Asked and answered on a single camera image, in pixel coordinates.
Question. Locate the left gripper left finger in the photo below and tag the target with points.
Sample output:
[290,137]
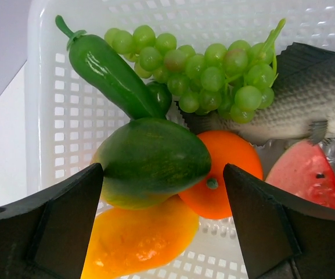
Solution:
[46,234]

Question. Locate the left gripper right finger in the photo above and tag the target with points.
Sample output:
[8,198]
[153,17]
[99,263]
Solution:
[280,234]

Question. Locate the green orange mango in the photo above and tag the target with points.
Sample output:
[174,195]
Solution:
[148,160]

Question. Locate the green chili pepper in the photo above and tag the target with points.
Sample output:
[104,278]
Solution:
[94,60]

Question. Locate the watermelon slice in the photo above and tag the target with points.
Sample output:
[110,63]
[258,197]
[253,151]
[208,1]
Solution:
[304,171]

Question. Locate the yellow orange mango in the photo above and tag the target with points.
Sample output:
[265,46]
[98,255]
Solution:
[124,242]

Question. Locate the orange tangerine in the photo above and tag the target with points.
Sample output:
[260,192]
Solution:
[209,198]

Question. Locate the grey toy fish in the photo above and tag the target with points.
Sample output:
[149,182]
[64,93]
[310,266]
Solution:
[303,107]

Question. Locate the green grape bunch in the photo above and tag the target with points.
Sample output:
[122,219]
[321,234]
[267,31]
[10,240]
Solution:
[233,80]

